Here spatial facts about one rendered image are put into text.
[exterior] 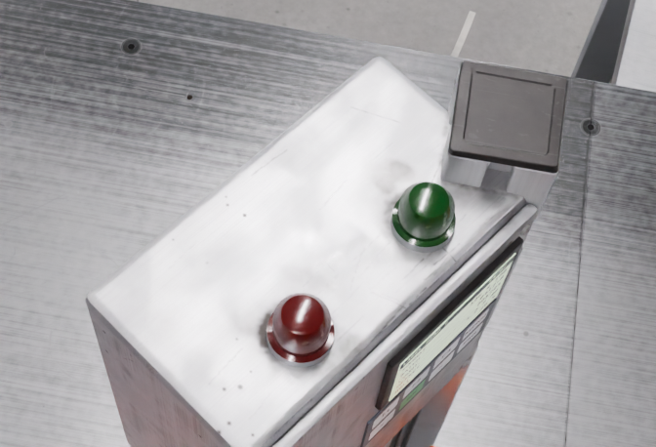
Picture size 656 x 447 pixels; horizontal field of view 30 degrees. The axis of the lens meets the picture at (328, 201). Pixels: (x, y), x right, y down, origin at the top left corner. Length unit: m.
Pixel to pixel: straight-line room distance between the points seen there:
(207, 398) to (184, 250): 0.06
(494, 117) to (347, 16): 1.90
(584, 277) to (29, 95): 0.60
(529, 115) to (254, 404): 0.16
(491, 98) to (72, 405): 0.72
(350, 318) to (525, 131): 0.10
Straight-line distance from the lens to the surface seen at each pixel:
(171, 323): 0.48
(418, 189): 0.48
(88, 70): 1.32
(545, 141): 0.50
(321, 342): 0.46
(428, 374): 0.59
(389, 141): 0.52
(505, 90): 0.51
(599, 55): 2.15
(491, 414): 1.16
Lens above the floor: 1.92
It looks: 62 degrees down
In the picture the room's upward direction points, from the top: 7 degrees clockwise
